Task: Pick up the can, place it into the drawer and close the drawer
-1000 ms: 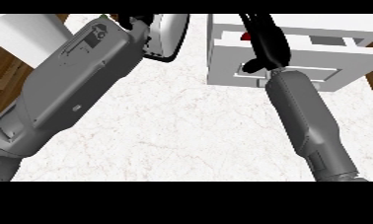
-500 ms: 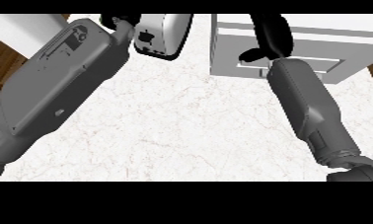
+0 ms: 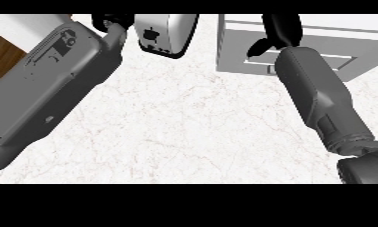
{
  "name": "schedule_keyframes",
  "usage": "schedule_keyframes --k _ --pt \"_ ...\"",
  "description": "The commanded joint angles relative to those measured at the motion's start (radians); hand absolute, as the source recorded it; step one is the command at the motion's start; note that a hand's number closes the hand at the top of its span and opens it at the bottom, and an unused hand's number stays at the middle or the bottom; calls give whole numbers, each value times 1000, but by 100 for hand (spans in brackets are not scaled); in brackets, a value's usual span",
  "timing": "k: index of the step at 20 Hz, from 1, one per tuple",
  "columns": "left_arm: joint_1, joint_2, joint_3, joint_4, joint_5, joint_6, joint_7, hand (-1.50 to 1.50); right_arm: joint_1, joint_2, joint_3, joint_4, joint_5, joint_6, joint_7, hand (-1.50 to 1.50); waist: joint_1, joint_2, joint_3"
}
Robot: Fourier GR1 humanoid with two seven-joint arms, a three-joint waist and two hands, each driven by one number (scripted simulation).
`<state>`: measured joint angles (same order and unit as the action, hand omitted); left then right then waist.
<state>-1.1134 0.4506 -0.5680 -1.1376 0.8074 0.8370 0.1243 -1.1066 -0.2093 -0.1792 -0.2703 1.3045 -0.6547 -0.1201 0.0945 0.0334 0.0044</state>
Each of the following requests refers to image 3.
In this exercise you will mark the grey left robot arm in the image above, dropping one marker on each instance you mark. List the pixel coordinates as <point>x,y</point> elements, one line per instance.
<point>53,77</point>

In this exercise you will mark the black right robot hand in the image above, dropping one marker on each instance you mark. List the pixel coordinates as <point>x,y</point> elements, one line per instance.
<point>280,31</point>

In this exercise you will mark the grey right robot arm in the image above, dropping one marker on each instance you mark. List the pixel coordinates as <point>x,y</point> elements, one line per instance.
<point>319,97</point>

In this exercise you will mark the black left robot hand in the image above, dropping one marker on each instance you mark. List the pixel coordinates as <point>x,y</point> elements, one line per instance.
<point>113,19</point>

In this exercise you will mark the brown wooden panel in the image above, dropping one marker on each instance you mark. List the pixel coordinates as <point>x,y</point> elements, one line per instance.
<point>10,56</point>

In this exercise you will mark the silver toaster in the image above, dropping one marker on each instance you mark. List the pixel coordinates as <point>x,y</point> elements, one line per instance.
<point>165,34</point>

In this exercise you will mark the grey drawer cabinet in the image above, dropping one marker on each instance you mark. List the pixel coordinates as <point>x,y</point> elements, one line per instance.
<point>339,47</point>

